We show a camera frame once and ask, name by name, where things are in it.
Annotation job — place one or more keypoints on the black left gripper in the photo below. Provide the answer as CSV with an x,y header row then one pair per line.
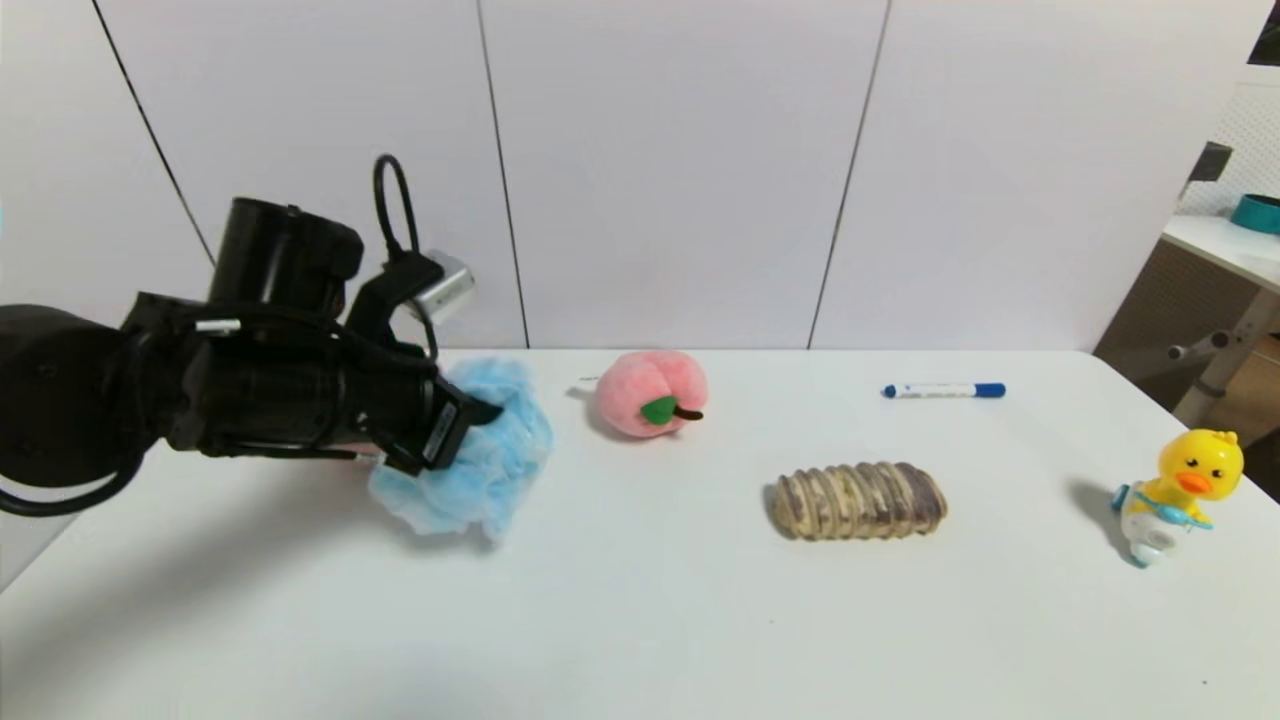
x,y
441,434

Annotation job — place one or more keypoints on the blue mesh bath sponge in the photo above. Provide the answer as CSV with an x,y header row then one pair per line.
x,y
495,470

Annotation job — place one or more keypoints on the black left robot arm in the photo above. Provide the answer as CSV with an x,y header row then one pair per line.
x,y
150,390

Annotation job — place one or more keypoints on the pink plush peach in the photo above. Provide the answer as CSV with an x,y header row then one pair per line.
x,y
640,393

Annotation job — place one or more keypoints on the striped brown bread loaf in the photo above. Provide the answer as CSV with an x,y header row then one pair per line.
x,y
858,500

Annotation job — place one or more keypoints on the blue white marker pen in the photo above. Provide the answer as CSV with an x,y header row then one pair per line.
x,y
943,390

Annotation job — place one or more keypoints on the yellow duck toy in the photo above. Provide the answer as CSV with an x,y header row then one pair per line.
x,y
1185,480

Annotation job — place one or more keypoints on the white side desk top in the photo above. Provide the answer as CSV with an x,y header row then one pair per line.
x,y
1225,250

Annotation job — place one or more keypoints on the dark grey mounted box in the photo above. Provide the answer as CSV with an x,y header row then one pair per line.
x,y
1207,162

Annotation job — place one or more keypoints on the teal round container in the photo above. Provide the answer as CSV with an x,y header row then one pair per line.
x,y
1256,214

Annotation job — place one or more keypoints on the white pegboard panel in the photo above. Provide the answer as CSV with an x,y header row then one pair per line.
x,y
1245,150

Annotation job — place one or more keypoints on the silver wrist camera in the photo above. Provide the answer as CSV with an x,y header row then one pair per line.
x,y
443,288

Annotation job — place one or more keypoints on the grey desk leg frame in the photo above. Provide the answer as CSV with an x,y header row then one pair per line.
x,y
1225,360

